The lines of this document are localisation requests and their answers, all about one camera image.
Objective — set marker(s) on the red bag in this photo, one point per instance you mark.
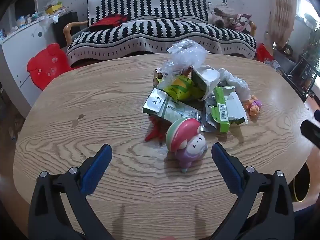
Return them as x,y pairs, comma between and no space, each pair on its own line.
263,52

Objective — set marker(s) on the black speaker cabinet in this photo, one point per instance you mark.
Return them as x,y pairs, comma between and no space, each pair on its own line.
66,22

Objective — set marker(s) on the black gold-rimmed trash bin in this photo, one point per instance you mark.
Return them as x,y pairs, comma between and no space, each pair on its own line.
301,180

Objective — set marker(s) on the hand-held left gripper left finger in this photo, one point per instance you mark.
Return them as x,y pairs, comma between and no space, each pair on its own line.
96,172

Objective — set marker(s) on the green potted plant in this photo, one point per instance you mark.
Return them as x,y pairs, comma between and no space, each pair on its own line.
312,42

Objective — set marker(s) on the clear crumpled plastic bag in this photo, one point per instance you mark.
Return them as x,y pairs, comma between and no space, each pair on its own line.
186,55

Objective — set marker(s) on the green barcode box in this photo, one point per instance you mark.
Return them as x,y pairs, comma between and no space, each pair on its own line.
222,112

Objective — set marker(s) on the yellow green snack packet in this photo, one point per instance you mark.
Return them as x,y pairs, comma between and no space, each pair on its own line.
181,88

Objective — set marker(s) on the red bear-shaped chair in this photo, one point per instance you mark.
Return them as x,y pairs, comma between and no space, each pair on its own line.
47,65

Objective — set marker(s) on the person's dark blue trousers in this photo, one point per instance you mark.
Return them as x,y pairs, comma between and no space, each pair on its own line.
305,221

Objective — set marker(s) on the red plastic toy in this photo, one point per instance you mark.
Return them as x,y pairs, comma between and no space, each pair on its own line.
155,132

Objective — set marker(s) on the scattered papers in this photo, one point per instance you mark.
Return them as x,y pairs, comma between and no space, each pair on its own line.
273,63

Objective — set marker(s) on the beige patterned curtain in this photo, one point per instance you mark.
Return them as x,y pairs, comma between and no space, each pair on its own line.
282,12

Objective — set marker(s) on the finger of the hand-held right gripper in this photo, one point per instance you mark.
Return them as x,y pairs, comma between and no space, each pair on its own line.
311,132

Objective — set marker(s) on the small brown box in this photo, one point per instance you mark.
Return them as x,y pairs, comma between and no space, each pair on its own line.
158,73

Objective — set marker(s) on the pile of household clutter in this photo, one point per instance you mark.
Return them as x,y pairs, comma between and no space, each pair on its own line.
52,8

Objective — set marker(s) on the white cabinet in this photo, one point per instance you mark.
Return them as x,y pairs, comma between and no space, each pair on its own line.
22,50

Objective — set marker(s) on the torn white green carton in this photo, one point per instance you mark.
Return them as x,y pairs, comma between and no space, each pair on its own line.
206,76

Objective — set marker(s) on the pink mushroom squishy toy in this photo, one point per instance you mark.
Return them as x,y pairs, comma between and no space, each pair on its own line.
185,135

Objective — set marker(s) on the red cushion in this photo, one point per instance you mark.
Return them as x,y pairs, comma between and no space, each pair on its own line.
110,21

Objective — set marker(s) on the black white striped sofa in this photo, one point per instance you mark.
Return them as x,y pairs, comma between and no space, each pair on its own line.
160,30

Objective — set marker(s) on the pink printed cushion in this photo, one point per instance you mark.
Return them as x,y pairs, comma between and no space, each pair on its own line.
242,22

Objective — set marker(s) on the small pink doll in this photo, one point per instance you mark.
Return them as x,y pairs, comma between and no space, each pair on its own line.
253,107

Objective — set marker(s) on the silver foil wrapper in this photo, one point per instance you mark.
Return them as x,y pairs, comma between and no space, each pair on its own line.
206,122

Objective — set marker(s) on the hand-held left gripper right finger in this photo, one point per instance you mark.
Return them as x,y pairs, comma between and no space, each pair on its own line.
226,170

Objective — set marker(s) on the white crumpled plastic bag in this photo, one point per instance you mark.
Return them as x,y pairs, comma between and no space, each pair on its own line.
237,83

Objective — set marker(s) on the beige plush toy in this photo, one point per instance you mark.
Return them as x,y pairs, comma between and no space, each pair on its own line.
221,13

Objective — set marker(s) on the black low table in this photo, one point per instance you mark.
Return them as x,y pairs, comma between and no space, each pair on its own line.
305,70

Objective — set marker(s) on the green white cigarette box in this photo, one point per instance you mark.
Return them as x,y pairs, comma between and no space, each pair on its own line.
155,102

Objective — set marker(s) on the white printed carton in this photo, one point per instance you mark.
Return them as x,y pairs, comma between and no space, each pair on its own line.
177,111

